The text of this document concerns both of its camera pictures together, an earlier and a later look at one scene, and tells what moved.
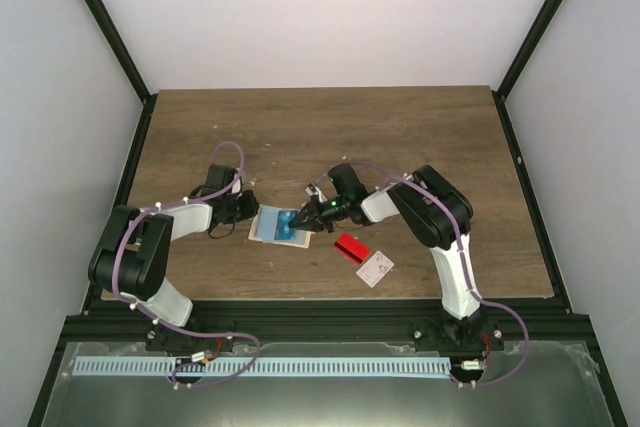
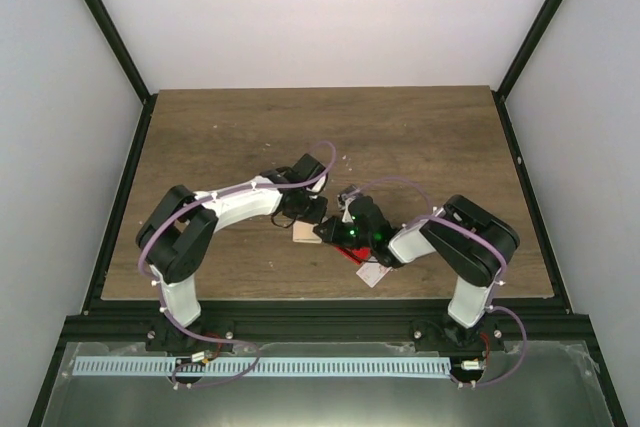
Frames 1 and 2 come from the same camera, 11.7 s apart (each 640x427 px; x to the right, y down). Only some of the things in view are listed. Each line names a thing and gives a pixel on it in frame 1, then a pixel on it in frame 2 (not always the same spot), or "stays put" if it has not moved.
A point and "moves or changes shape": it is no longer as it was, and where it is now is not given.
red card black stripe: x=351 y=248 stays put
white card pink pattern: x=374 y=270 stays put
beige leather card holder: x=272 y=225 moves or changes shape
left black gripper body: x=240 y=213 → x=305 y=212
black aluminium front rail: x=116 y=321 stays put
